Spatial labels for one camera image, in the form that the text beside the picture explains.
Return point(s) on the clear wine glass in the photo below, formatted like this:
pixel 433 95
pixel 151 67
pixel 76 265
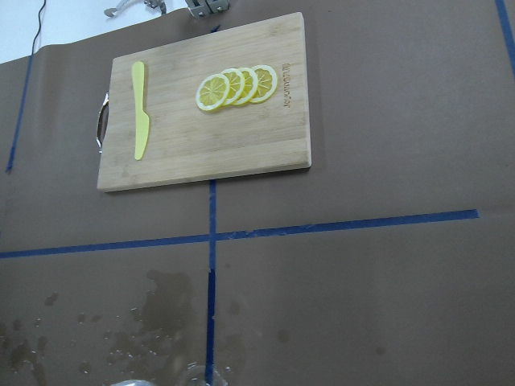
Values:
pixel 195 374

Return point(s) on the wooden cutting board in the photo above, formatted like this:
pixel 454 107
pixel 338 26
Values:
pixel 186 144

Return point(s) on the yellow plastic knife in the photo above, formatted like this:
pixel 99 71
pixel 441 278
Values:
pixel 142 120

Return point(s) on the aluminium frame post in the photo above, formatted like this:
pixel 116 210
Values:
pixel 204 8

